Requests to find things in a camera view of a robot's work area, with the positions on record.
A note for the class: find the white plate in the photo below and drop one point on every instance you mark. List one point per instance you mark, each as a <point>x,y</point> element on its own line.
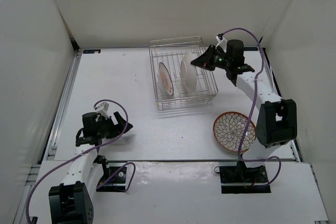
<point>188,73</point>

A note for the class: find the table label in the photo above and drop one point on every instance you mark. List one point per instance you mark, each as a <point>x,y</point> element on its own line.
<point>251,49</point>
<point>91,51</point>

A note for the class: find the left table label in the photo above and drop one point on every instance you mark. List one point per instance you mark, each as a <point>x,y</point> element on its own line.
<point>91,51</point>

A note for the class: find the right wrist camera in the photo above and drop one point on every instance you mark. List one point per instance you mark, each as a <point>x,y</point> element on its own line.
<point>221,42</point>

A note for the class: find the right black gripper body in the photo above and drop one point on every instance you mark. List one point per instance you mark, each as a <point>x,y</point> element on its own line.
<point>221,60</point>

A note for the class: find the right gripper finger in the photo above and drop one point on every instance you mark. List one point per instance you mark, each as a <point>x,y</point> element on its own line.
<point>201,62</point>
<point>211,50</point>

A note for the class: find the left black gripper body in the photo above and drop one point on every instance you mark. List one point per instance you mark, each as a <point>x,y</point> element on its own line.
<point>106,128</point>

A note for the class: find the chrome wire dish rack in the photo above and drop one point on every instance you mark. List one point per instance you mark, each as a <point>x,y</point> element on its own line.
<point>178,84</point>

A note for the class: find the right table label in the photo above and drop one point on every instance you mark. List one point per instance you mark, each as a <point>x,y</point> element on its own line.
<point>251,49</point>

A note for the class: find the flower patterned plate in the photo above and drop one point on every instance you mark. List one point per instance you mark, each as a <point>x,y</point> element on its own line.
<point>228,129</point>

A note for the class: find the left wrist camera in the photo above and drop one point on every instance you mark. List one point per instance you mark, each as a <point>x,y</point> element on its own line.
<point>102,109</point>

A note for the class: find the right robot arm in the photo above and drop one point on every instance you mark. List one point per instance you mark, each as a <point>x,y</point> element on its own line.
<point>277,118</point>

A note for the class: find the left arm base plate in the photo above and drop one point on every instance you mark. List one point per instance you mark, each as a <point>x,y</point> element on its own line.
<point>116,184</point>

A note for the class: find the orange patterned plate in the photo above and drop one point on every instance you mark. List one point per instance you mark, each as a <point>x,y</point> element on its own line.
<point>166,79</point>

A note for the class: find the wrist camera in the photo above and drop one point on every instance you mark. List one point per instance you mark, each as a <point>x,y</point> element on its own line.
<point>221,42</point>
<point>102,109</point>

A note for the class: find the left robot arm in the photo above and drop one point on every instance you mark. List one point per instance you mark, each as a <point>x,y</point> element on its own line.
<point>70,201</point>

